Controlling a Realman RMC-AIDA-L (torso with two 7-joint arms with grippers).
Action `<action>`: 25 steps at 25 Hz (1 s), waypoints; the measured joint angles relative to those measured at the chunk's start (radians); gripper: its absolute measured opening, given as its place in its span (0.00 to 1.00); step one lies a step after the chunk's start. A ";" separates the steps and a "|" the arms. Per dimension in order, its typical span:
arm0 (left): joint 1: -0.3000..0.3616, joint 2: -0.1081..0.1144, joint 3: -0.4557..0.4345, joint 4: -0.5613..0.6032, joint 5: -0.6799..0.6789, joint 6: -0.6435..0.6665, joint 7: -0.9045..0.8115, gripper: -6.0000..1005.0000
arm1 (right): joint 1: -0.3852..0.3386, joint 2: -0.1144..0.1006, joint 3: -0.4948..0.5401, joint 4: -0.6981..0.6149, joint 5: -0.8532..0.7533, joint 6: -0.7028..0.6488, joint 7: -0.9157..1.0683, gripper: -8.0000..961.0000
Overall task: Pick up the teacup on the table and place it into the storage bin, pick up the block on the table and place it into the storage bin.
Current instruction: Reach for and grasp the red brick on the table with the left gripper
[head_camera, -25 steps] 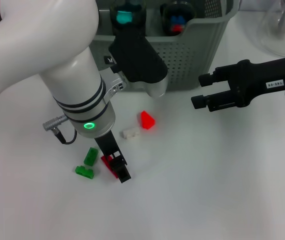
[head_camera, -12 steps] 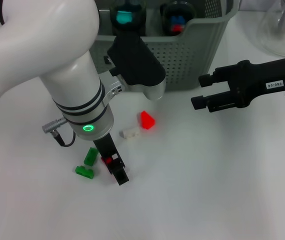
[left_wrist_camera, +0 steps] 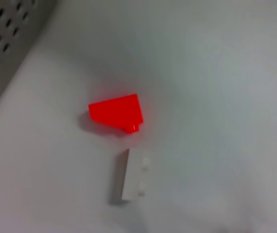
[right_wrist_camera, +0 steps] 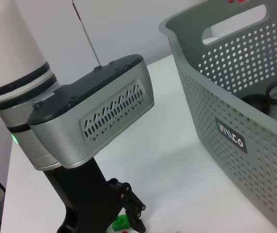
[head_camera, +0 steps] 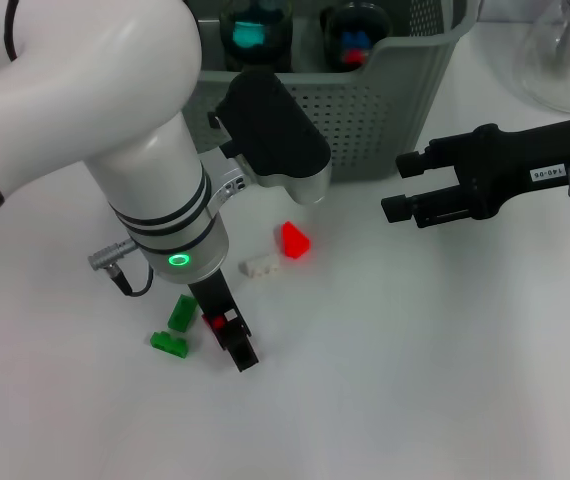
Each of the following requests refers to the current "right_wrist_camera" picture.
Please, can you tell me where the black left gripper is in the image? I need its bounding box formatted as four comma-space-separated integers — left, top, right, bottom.
42, 157, 147, 233

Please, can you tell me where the green brick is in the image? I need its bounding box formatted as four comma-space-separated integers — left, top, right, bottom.
111, 215, 132, 231

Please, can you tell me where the grey-green plastic storage bin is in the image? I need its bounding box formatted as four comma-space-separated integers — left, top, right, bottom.
158, 0, 277, 230

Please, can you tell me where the black teapot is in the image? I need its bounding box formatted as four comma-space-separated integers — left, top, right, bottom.
241, 94, 271, 115

